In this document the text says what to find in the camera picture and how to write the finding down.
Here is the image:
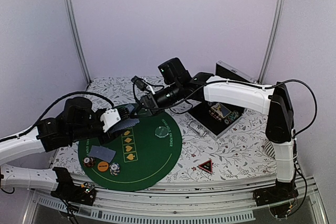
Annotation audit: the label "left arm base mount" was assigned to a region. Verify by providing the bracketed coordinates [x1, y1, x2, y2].
[50, 183, 97, 206]

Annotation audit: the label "left aluminium frame post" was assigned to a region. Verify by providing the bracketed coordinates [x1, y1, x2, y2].
[64, 0, 91, 84]

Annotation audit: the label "boxed card deck in case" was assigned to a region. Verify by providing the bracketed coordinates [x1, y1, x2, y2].
[209, 103, 231, 121]

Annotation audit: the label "right aluminium frame post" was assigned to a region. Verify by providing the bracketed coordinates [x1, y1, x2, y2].
[258, 0, 285, 83]

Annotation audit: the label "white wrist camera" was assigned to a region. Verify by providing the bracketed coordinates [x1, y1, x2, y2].
[131, 76, 155, 94]
[100, 108, 129, 133]

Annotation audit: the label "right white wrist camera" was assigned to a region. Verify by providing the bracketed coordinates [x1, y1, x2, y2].
[131, 76, 155, 94]

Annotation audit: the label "striped ceramic mug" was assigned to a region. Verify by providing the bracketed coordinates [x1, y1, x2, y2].
[263, 140, 275, 159]

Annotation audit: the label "aluminium poker chip case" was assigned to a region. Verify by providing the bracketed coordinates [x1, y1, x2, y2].
[187, 61, 258, 140]

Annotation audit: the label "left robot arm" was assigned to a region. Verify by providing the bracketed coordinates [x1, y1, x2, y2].
[1, 91, 122, 200]

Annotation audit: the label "red black triangular button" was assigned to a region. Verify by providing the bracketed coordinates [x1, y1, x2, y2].
[197, 159, 213, 174]

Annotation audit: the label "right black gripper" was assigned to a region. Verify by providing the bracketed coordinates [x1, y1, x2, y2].
[129, 81, 183, 118]

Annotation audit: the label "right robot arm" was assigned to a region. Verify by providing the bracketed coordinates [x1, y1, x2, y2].
[131, 58, 298, 201]

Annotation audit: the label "orange big blind button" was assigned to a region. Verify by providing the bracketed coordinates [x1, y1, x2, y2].
[97, 161, 109, 173]

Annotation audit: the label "dark red chip stack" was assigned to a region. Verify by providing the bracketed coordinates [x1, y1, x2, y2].
[82, 156, 96, 168]

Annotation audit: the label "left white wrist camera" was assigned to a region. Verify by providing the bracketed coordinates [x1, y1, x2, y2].
[100, 108, 129, 133]

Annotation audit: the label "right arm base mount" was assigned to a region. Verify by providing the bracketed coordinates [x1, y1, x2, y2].
[253, 180, 299, 206]

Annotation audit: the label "dealt cards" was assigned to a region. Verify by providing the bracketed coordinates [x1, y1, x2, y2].
[88, 145, 104, 159]

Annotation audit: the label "round green poker mat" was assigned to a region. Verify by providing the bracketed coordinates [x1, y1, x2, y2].
[78, 112, 182, 191]

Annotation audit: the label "front row poker chips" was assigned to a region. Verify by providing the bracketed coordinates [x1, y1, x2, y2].
[224, 111, 241, 125]

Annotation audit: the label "clear dealer button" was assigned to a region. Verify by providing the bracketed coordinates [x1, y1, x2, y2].
[154, 126, 169, 138]

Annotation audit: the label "blue backed cards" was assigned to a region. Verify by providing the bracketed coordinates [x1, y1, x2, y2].
[108, 118, 140, 134]

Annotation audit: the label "face up clubs card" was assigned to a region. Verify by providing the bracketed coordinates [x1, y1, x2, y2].
[125, 104, 138, 115]

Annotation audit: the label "aluminium frame post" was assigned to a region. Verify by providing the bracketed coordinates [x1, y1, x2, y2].
[258, 0, 285, 83]
[64, 0, 91, 84]

